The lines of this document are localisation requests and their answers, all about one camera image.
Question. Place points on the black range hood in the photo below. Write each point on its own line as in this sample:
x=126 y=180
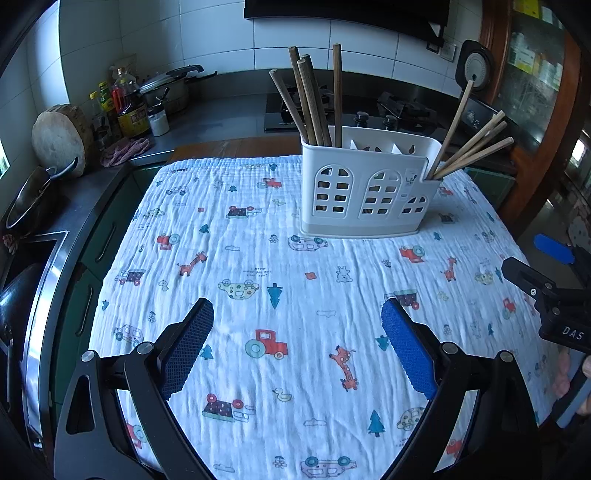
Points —
x=346 y=9

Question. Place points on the black rice cooker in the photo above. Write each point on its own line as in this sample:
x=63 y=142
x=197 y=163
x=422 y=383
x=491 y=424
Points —
x=475 y=64

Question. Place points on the person's right hand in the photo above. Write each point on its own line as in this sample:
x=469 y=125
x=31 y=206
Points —
x=586 y=369

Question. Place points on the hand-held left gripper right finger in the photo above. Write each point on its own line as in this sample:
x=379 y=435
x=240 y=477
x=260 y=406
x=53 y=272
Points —
x=408 y=350

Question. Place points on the yellow bottle with green cap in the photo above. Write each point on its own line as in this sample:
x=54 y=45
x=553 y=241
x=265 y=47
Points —
x=105 y=99

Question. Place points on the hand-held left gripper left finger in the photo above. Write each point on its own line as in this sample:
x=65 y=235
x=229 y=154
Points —
x=189 y=341

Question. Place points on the black gas stove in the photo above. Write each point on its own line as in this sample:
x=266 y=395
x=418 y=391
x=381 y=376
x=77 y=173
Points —
x=397 y=110

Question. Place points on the black sink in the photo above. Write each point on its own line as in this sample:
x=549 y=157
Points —
x=18 y=300

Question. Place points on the wall socket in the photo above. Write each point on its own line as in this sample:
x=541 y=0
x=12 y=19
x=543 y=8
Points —
x=445 y=50

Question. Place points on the light wooden chopstick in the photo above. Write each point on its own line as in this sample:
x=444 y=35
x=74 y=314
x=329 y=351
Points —
x=288 y=104
x=294 y=57
x=485 y=153
x=455 y=124
x=310 y=99
x=323 y=124
x=480 y=134
x=491 y=135

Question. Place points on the large oil bottle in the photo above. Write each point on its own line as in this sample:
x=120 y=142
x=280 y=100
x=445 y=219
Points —
x=129 y=110

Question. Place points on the green cabinet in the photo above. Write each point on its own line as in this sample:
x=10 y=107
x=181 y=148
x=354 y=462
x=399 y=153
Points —
x=494 y=182
x=106 y=230

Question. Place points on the dark wooden chopstick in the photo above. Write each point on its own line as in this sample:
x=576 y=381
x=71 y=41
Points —
x=337 y=92

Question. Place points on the round wooden cutting board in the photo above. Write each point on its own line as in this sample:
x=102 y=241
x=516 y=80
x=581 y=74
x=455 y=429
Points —
x=57 y=138

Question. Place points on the white jar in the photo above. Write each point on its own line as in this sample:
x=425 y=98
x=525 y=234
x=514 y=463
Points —
x=159 y=123

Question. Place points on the wooden glass cabinet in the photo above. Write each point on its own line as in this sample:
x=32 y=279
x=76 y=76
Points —
x=531 y=69

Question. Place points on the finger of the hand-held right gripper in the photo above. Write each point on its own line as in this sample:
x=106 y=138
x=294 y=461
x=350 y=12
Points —
x=554 y=247
x=521 y=274

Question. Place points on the black wok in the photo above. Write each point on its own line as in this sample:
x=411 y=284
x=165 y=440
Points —
x=32 y=203

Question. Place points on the pink cloth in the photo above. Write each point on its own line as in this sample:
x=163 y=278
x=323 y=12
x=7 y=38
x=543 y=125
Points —
x=124 y=152

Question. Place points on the white printed blanket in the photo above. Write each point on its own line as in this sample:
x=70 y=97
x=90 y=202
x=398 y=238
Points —
x=277 y=258

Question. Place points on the steel pressure cooker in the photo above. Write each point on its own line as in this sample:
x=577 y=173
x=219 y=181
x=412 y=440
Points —
x=171 y=90

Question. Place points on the white plastic utensil holder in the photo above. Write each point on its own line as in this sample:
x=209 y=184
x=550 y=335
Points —
x=351 y=217

